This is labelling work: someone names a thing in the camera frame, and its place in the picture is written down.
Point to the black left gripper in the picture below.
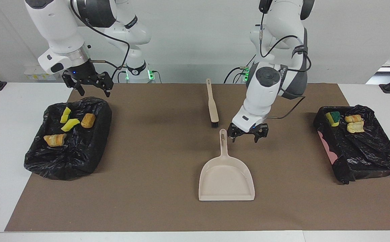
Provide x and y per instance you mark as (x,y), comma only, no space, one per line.
(248,129)

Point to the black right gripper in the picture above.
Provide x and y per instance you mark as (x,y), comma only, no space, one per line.
(82,74)

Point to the brown bread chunk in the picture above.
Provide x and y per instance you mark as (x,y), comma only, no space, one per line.
(88,120)

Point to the notched green yellow sponge piece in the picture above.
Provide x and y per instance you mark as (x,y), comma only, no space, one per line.
(65,115)

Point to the beige hand brush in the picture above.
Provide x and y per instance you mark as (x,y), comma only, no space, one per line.
(212,107)

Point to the wedge green yellow sponge piece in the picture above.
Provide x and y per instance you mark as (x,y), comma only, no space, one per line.
(70,125)

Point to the beige plastic dustpan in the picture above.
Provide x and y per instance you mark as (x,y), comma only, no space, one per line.
(227,181)

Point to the long striped croissant piece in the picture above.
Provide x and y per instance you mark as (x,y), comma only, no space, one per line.
(54,139)

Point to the thick yellow sponge piece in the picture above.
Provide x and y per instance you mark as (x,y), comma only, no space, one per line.
(333,119)

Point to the small striped croissant piece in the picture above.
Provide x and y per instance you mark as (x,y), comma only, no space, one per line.
(354,118)

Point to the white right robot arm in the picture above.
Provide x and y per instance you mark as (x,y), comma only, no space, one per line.
(57,27)

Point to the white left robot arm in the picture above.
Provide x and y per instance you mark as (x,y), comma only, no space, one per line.
(262,97)

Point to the black trash bag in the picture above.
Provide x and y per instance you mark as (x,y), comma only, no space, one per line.
(80,151)
(366,148)

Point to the pink bin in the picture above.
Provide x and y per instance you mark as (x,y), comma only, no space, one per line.
(326,144)

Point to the green lit base plug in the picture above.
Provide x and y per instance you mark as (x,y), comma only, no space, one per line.
(150,74)
(246,74)

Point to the white cardboard box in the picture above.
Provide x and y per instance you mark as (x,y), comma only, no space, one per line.
(33,76)

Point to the brown table mat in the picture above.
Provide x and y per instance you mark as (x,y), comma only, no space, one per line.
(148,168)

